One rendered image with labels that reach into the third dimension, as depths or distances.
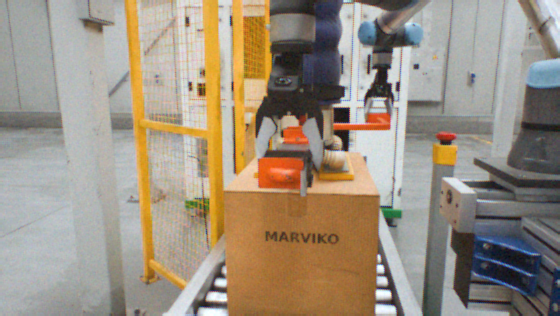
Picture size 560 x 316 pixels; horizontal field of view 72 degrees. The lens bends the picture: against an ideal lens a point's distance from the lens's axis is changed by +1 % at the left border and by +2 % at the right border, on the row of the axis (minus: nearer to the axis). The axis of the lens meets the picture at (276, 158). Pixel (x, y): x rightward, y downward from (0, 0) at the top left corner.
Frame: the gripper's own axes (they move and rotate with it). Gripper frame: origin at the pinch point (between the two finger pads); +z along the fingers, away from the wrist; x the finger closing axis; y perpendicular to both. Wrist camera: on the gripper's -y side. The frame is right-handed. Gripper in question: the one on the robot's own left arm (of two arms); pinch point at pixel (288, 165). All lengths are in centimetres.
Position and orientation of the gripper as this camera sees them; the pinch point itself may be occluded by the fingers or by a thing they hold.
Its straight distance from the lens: 65.7
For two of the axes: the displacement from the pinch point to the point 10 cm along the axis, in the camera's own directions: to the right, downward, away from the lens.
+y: 1.3, -1.9, 9.7
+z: -0.1, 9.8, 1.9
